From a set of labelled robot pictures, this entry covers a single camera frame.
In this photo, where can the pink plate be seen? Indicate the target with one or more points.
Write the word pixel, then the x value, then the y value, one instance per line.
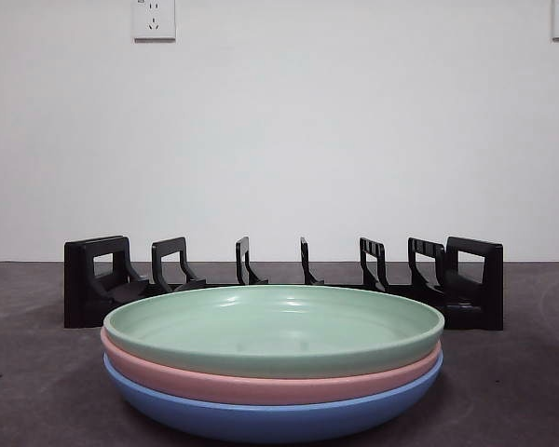
pixel 191 384

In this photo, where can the blue plate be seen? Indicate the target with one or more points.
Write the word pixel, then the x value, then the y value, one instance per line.
pixel 261 423

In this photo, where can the pale green plate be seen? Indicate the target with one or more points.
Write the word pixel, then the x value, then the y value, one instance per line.
pixel 270 321

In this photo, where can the black plate rack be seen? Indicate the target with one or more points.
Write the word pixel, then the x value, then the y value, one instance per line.
pixel 491 288

